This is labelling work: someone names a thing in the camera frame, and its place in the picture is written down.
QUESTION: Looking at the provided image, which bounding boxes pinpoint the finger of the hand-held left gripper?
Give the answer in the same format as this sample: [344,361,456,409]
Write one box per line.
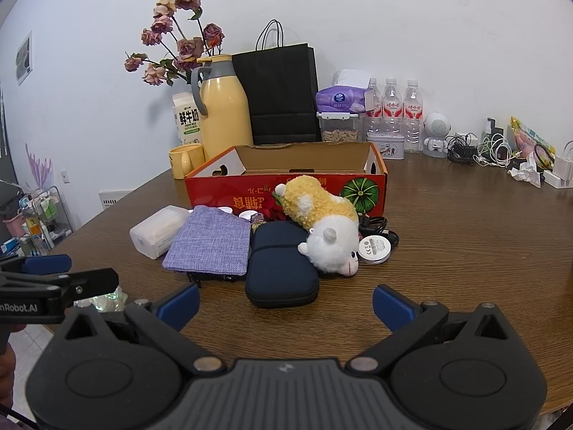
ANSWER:
[0,255,72,276]
[45,269,119,307]

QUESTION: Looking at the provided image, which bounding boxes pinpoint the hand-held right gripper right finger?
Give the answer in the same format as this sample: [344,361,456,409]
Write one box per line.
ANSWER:
[345,284,522,374]

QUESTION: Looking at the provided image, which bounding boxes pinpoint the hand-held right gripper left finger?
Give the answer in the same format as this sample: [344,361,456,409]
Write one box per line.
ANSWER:
[53,283,227,376]

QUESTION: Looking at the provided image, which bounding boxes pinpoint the pale green plastic packet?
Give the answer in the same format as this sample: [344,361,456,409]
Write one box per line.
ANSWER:
[94,292,130,313]

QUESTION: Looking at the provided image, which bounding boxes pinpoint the white round charger puck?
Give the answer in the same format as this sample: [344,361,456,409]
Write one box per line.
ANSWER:
[358,234,394,265]

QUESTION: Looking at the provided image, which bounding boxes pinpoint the purple cloth pouch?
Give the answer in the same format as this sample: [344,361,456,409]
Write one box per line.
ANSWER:
[162,206,252,275]

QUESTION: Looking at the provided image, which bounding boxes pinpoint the white plastic box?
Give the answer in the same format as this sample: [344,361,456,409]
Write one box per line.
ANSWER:
[130,205,191,259]

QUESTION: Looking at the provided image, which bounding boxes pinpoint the black cable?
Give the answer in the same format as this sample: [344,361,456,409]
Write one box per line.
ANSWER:
[358,216,400,247]

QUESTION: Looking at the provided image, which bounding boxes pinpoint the navy zip case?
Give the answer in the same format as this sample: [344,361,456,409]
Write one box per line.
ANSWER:
[251,221,314,254]
[245,246,320,309]

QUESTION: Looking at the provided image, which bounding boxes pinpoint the red cardboard box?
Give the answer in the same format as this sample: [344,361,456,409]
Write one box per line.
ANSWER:
[184,142,388,222]

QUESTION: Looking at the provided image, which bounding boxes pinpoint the yellow white plush toy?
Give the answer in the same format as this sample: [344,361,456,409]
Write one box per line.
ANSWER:
[272,175,361,277]

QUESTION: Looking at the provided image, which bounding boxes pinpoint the red artificial flower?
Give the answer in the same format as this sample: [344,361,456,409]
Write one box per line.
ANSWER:
[251,186,289,225]

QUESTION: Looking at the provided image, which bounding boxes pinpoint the person's left hand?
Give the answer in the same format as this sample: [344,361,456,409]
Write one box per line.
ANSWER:
[0,352,16,395]

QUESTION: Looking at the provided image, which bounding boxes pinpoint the metal storage rack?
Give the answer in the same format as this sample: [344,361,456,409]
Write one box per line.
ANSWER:
[0,186,74,256]

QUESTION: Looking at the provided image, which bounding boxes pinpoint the pink plastic basket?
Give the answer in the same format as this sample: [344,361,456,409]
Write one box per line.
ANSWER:
[2,215,25,237]

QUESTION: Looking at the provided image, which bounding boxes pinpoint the white vent panel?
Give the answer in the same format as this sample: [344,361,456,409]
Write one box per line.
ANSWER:
[98,190,130,209]

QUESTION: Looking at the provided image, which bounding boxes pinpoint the yellow mug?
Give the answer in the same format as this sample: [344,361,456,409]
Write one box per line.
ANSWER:
[169,144,206,180]

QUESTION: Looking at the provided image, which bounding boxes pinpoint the white tin box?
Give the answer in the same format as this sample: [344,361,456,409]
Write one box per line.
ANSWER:
[366,132,406,161]

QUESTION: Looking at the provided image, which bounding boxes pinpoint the white robot toy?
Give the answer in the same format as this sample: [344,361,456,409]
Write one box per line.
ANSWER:
[422,113,451,158]

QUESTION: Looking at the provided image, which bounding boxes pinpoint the white milk carton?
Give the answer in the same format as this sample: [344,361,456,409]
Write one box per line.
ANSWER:
[172,92,203,146]

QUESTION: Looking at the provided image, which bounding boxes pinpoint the clear food container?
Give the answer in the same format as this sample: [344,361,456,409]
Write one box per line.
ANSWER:
[317,111,361,143]

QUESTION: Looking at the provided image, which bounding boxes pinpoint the crumpled white tissue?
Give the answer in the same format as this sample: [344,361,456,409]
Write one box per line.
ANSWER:
[507,152,544,187]

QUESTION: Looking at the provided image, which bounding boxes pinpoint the clear water bottle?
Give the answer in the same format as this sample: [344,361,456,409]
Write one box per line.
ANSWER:
[381,77,404,135]
[365,77,383,133]
[403,80,424,154]

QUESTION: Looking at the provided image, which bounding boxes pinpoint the yellow thermos jug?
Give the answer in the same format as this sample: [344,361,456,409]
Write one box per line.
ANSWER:
[191,54,254,162]

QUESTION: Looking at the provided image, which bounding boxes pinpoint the yellow snack bag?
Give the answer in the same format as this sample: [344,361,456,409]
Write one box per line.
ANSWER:
[509,116,557,166]

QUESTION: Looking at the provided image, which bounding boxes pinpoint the purple tissue pack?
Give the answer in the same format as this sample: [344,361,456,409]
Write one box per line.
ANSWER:
[316,69,374,114]

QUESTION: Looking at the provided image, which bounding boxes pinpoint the white power adapter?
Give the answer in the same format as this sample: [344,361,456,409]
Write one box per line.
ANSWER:
[544,140,573,189]

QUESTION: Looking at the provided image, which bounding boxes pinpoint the black paper bag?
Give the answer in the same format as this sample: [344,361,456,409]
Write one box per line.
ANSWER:
[232,19,322,146]

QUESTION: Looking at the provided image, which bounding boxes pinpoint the dried pink roses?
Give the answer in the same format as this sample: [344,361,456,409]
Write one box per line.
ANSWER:
[124,0,225,87]

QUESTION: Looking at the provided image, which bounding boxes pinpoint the purple flower wall sticker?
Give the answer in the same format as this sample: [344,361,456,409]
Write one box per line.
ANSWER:
[24,143,54,191]

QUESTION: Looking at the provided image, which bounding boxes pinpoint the black charger with cable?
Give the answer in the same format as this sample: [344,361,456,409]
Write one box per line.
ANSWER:
[447,132,480,166]

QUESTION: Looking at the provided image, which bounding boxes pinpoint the white cable tangle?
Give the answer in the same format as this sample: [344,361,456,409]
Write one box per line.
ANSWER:
[475,132,515,167]

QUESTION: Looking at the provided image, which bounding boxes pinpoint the wall poster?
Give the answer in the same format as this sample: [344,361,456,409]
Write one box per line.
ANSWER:
[15,30,34,86]

